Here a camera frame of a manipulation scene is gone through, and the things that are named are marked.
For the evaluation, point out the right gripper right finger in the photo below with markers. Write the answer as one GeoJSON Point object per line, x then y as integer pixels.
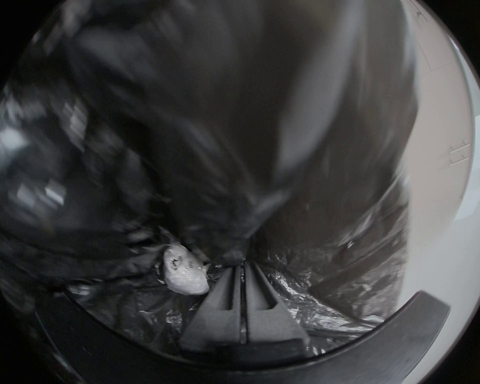
{"type": "Point", "coordinates": [270, 318]}

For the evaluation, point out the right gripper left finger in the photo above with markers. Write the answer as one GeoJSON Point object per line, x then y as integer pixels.
{"type": "Point", "coordinates": [217, 318]}

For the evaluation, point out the beige low cabinet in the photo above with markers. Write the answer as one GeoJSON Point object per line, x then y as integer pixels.
{"type": "Point", "coordinates": [442, 112]}

